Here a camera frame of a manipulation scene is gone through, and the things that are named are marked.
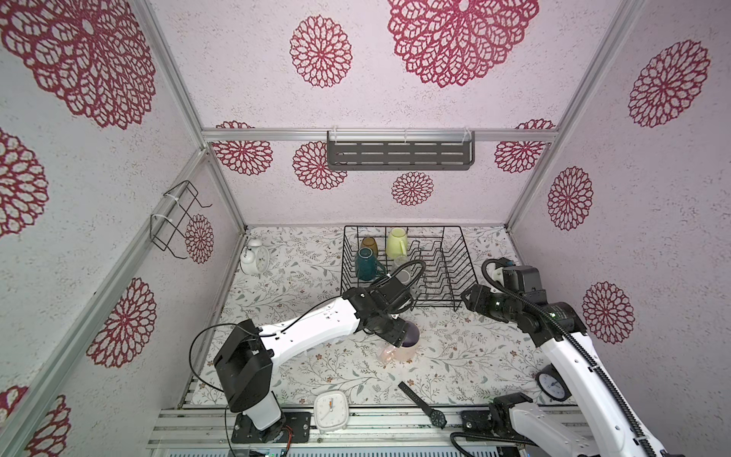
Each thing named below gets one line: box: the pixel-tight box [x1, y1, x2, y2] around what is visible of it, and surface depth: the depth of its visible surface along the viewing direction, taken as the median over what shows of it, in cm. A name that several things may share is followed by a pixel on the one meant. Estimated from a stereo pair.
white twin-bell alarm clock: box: [239, 238, 270, 277], surface depth 101 cm
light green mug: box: [385, 227, 409, 259], surface depth 105 cm
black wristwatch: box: [397, 380, 448, 430], surface depth 78 cm
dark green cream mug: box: [355, 246, 388, 281], surface depth 97 cm
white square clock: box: [313, 390, 350, 434], surface depth 76 cm
